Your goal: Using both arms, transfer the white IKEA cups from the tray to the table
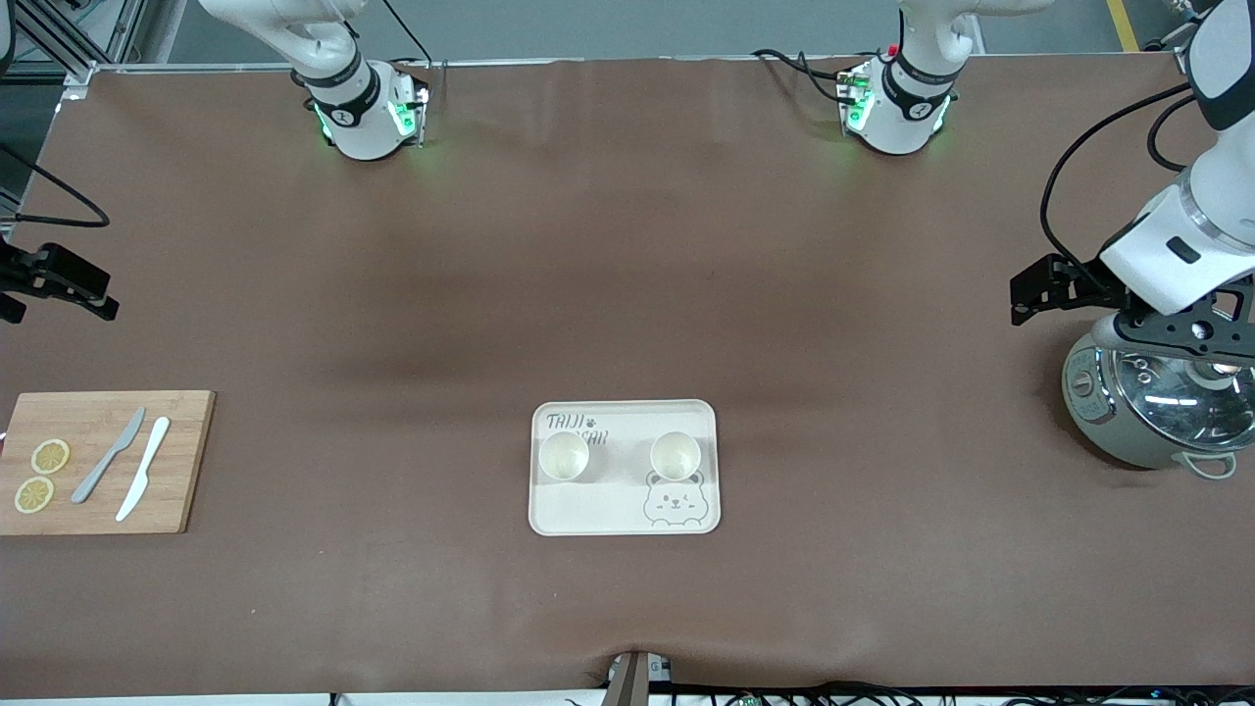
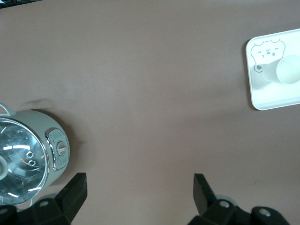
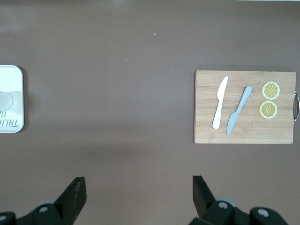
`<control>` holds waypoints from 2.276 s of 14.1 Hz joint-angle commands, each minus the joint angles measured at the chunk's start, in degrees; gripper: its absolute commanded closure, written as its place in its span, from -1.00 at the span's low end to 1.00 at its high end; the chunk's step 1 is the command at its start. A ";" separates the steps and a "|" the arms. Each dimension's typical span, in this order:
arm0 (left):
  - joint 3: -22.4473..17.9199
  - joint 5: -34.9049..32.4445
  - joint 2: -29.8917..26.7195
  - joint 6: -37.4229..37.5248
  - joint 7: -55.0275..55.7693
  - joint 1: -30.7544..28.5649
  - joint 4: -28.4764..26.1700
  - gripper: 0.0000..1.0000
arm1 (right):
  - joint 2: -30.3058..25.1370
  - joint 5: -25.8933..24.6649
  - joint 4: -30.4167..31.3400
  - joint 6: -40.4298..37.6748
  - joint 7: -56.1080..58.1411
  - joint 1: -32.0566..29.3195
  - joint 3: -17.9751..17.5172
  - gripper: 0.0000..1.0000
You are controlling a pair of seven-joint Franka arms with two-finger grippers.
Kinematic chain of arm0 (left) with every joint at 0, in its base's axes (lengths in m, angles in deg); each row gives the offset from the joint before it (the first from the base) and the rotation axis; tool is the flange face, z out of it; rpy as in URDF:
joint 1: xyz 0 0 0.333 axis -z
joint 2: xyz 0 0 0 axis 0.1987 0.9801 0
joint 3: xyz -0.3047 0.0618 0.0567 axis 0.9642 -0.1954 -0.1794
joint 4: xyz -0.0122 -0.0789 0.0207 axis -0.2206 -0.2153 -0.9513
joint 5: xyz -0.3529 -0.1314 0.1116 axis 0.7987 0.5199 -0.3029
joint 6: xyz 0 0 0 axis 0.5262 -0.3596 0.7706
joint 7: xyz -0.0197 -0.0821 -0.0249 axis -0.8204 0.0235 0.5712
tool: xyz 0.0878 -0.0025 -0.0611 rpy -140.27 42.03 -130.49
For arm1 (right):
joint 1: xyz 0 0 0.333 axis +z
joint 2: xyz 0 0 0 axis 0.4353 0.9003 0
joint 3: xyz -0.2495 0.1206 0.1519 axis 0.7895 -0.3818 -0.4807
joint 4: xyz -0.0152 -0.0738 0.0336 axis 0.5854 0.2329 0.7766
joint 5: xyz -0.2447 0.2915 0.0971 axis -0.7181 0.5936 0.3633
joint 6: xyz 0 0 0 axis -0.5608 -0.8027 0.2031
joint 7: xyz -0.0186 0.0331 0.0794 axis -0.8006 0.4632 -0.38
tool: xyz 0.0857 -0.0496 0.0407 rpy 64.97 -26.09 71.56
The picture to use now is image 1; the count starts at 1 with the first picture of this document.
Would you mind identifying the cream bear print tray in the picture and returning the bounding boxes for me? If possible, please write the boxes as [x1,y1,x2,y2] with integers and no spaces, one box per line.
[528,398,722,537]

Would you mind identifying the grey-green cooking pot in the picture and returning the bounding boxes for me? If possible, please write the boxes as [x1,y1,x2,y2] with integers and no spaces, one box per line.
[1062,328,1255,481]

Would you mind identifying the aluminium frame struts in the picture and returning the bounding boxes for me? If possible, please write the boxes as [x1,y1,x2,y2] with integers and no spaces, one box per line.
[0,0,148,89]

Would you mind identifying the bamboo cutting board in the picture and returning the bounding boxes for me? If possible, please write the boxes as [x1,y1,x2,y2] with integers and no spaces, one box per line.
[0,390,216,536]

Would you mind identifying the black right base cable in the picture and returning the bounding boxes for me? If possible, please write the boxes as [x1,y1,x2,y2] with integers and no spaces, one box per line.
[380,0,433,67]

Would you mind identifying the white IKEA cup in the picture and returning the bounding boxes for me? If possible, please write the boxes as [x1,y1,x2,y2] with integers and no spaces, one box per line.
[649,430,703,483]
[538,430,592,483]

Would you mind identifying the glass pot lid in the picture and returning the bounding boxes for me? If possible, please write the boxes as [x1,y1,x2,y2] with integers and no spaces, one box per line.
[1108,338,1255,452]

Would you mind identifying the grey plastic knife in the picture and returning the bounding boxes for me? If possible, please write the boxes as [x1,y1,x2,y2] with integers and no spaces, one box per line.
[71,407,147,505]

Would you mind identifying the black left base cables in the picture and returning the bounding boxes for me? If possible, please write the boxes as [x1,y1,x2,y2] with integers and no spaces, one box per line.
[752,47,856,105]

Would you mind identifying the brown table mat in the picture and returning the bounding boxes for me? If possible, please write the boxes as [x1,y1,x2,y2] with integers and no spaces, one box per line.
[0,54,1255,699]

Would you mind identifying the white plastic knife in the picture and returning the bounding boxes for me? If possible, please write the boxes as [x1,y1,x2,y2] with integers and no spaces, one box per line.
[116,417,172,523]

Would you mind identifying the short black left arm cable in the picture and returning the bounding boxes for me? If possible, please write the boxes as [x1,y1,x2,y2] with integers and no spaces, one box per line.
[1146,93,1199,174]

